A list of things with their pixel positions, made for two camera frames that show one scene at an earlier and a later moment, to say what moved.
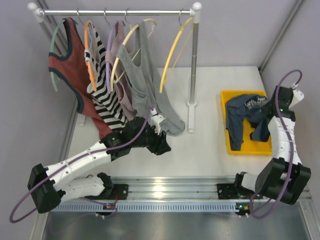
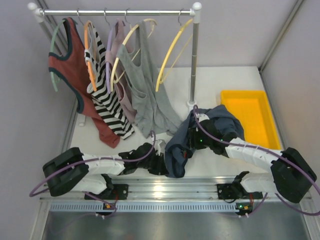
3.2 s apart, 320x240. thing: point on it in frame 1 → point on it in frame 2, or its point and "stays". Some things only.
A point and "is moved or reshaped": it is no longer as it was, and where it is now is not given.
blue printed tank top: x=248 y=106 → x=179 y=150
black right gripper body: x=268 y=104 → x=197 y=140
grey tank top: x=146 y=88 stays
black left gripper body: x=161 y=144 → x=158 y=164
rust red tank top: x=70 y=68 stays
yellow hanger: x=168 y=61 is moved or reshaped
